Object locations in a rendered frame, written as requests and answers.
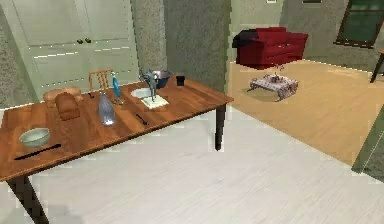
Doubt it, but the dark blue metal bowl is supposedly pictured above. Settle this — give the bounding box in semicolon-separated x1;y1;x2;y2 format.
146;68;174;90

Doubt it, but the white round plate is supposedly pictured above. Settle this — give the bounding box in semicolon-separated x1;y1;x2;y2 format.
130;87;155;99

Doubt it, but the dark wooden side table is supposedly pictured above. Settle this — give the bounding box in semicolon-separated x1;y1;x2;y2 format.
369;49;384;84

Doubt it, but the brown wooden dining table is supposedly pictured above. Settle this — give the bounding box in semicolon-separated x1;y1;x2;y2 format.
0;75;235;224

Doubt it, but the small black utensil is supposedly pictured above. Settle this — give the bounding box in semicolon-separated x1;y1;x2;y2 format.
135;113;149;126

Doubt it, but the grey glass vase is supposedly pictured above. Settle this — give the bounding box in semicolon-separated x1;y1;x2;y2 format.
97;92;116;127

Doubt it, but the light brown bread loaf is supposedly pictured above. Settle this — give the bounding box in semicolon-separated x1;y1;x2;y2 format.
43;85;84;108

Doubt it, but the wooden slatted chair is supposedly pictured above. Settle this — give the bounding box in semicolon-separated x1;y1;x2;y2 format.
88;68;115;93

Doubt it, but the white double cupboard door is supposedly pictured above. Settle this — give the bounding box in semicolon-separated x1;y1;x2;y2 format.
0;0;140;101

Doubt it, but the red sofa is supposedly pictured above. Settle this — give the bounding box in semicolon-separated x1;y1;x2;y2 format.
232;26;309;70

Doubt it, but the grey statue on white base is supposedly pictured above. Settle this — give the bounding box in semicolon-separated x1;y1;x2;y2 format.
140;70;170;110

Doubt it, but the patterned low coffee table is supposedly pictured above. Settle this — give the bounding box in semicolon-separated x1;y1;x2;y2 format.
247;73;300;103

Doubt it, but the long black utensil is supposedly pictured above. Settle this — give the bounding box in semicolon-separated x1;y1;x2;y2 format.
13;143;62;161

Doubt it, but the pale green ceramic bowl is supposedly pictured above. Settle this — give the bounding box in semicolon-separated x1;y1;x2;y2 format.
18;127;51;149

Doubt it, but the dark framed window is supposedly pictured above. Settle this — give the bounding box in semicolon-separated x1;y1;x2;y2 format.
333;0;384;50

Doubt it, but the blue glass bottle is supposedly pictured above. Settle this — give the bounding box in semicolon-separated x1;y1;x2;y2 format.
111;71;124;105

